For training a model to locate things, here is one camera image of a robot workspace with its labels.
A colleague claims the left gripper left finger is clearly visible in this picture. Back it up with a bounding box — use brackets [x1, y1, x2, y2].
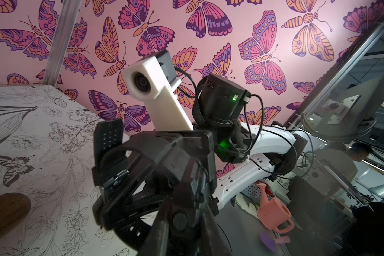
[137, 198, 171, 256]

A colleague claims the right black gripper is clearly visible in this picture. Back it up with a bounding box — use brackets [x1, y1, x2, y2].
[121, 131, 217, 239]

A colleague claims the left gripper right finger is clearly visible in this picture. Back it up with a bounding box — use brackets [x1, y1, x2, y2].
[200, 205, 232, 256]

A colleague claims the wooden watch stand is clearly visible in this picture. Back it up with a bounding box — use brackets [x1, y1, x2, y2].
[0, 193, 31, 239]

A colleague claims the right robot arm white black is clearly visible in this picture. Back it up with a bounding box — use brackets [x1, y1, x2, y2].
[122, 73, 307, 210]

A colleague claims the purple plastic scoop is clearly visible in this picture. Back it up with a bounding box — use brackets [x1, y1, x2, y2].
[260, 233, 291, 252]

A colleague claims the pink watering can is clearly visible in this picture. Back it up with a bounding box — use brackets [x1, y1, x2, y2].
[257, 183, 295, 234]

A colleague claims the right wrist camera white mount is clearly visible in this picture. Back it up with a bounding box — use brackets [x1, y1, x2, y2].
[121, 50, 194, 131]

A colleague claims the aluminium frame right post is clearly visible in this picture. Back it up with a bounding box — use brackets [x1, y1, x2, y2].
[284, 15, 384, 127]

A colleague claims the aluminium frame post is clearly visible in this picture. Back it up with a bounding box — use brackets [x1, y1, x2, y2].
[284, 15, 384, 127]
[43, 0, 82, 86]

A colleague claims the aluminium frame left post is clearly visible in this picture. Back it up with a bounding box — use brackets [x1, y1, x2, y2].
[43, 0, 82, 86]

